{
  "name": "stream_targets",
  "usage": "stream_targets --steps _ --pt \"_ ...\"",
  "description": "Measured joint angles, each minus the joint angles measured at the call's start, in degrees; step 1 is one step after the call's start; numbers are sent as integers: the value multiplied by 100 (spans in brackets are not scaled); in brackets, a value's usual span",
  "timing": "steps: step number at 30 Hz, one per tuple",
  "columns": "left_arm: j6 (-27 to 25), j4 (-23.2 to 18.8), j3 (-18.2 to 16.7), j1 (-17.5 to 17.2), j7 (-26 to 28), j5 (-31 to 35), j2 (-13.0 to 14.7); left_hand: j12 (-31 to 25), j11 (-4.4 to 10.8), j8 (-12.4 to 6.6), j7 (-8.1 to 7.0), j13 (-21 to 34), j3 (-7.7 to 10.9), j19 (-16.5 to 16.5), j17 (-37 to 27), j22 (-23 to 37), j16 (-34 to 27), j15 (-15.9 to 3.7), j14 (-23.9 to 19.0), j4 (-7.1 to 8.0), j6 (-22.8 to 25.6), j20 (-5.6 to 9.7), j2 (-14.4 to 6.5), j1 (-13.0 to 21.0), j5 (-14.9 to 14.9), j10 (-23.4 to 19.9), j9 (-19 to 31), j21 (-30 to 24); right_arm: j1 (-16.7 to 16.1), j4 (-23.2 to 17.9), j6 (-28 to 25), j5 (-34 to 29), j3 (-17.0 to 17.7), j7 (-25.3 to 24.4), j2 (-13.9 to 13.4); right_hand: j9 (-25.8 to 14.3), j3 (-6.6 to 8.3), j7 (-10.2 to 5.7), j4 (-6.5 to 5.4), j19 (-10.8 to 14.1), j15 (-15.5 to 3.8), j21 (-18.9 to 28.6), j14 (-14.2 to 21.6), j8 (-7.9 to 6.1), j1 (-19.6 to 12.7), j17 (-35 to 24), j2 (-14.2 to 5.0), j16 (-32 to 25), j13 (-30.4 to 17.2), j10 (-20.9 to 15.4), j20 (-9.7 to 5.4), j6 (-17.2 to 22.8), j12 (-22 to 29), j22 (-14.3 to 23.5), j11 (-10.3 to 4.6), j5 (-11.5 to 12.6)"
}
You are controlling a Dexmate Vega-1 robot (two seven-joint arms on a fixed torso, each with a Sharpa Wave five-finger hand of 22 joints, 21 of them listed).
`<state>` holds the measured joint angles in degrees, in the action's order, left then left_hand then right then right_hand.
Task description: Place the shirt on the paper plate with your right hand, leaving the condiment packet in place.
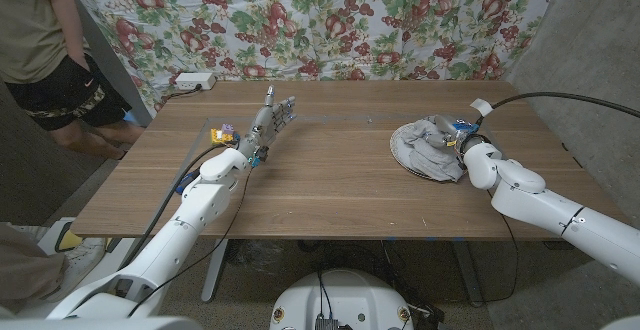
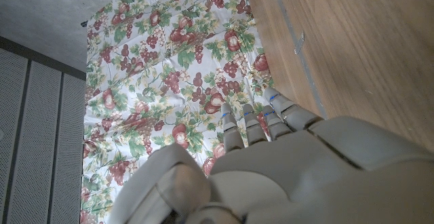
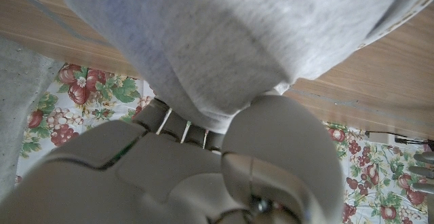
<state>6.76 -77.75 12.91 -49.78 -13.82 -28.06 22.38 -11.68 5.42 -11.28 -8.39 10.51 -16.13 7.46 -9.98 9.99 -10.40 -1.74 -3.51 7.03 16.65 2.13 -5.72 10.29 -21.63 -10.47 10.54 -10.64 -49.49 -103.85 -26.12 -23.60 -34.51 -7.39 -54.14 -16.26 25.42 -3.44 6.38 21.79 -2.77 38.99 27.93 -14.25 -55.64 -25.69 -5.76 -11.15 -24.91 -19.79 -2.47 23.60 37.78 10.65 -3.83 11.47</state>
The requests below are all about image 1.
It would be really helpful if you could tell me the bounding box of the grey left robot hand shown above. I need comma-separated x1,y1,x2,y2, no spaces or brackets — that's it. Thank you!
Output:
237,85,299,169

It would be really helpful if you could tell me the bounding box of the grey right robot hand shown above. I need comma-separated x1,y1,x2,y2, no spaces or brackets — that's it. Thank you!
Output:
425,113,482,156

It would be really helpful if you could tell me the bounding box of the grey shirt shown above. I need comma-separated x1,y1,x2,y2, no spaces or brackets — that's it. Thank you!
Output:
399,115,467,184

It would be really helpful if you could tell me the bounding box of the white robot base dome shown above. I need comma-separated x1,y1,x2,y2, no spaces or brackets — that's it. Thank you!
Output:
268,268,415,330

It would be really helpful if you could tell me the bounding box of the white paper plate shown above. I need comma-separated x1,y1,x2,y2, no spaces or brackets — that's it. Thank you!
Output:
389,121,454,182

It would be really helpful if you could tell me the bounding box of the person in beige shirt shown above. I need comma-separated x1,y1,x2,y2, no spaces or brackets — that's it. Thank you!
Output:
0,0,146,161

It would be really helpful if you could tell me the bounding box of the yellow toy block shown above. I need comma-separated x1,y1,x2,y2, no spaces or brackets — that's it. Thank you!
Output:
209,127,235,146

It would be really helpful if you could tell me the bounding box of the white power strip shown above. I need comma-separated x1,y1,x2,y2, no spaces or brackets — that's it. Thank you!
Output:
174,72,218,92

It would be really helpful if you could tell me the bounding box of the floral fruit print backdrop cloth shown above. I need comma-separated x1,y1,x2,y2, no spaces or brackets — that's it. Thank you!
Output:
59,0,564,114

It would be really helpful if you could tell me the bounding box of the grey table leg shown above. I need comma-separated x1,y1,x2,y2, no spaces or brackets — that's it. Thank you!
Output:
200,238,230,304
452,240,485,307

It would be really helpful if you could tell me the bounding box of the white yellow floor object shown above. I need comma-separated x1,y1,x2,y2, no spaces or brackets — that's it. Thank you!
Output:
38,216,85,254

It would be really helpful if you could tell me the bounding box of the white robot chest edge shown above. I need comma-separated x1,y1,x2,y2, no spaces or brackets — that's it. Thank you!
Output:
0,315,204,330

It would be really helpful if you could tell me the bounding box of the person in brown trousers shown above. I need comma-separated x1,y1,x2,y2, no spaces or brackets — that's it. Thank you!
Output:
0,222,106,311

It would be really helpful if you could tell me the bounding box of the white cable tag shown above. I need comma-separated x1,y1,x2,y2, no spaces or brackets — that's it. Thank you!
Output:
469,97,495,118

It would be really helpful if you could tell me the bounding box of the black power strip cable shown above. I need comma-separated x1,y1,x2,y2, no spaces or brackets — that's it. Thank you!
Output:
158,83,204,106

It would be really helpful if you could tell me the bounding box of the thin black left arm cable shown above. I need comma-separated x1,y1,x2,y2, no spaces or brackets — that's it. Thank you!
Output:
127,165,253,318

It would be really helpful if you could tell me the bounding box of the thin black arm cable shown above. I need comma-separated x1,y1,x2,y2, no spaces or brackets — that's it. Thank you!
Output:
127,165,253,318
467,189,520,305

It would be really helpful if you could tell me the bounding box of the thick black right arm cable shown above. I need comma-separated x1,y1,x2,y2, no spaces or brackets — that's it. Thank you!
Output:
477,91,640,121

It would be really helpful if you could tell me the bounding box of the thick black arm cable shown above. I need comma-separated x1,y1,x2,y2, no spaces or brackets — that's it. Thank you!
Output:
115,141,240,272
477,91,640,121

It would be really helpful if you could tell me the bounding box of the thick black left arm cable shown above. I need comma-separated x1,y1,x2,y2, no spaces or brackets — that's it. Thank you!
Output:
115,141,240,272

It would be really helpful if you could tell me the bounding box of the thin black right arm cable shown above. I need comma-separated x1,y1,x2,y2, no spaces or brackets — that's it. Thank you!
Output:
467,189,520,305

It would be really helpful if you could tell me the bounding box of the black floor cable bundle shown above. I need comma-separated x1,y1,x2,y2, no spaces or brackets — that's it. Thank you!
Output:
297,239,446,329

